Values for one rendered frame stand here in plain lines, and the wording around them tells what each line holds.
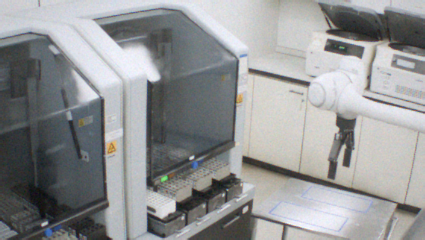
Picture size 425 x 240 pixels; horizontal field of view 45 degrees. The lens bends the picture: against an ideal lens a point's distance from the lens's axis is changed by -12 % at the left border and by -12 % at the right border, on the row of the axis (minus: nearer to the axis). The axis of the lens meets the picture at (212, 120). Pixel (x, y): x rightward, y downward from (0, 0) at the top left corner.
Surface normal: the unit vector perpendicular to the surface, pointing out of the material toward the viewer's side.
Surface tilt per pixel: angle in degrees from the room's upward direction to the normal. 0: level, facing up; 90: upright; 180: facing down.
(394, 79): 90
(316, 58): 90
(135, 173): 90
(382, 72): 90
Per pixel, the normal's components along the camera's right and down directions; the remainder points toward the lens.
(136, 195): 0.81, 0.23
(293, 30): -0.59, 0.24
